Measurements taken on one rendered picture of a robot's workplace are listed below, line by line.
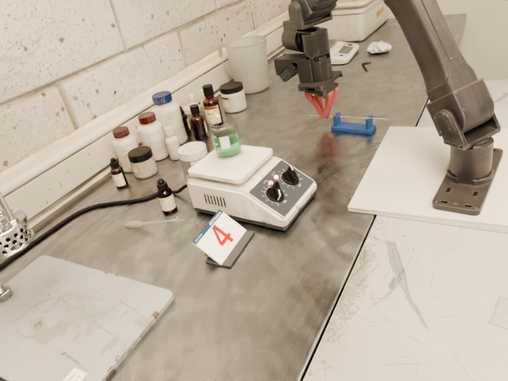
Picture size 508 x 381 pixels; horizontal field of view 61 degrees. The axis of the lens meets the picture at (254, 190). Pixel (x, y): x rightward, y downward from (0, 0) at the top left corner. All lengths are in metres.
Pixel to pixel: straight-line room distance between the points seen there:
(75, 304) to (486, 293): 0.57
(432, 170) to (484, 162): 0.11
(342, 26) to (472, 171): 1.14
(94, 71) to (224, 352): 0.76
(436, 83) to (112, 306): 0.59
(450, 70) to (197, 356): 0.55
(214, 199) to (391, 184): 0.32
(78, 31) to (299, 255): 0.71
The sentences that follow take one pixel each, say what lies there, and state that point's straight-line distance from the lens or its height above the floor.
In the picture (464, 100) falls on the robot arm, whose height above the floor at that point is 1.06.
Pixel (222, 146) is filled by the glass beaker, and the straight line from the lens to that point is 0.78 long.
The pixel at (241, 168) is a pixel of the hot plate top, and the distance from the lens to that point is 0.76.
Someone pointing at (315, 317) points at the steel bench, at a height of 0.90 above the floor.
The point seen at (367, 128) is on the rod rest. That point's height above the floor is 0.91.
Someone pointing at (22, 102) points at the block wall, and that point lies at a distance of 1.01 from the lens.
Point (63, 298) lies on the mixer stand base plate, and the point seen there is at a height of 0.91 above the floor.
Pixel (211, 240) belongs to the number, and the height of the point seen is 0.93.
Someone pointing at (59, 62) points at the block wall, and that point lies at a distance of 1.06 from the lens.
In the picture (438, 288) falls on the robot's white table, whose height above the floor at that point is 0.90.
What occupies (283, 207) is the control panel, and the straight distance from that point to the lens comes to 0.73.
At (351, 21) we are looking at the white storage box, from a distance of 1.80.
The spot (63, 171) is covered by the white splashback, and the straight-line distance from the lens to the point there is 1.01.
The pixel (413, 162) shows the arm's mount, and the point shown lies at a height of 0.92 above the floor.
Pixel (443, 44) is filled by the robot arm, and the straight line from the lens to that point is 0.76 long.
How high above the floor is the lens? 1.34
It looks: 31 degrees down
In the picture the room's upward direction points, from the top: 11 degrees counter-clockwise
